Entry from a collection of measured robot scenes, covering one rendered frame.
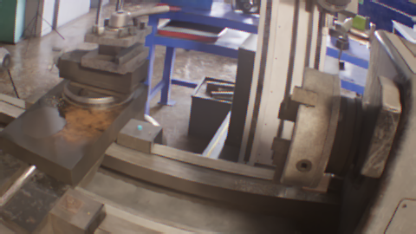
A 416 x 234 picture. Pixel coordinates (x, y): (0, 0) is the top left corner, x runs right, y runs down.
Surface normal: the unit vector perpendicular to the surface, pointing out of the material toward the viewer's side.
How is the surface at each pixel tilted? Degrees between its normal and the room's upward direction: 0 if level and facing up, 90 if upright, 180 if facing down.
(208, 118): 90
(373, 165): 90
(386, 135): 90
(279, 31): 90
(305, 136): 72
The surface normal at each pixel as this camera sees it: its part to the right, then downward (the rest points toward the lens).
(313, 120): -0.16, -0.15
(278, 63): -0.29, 0.38
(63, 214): 0.11, -0.90
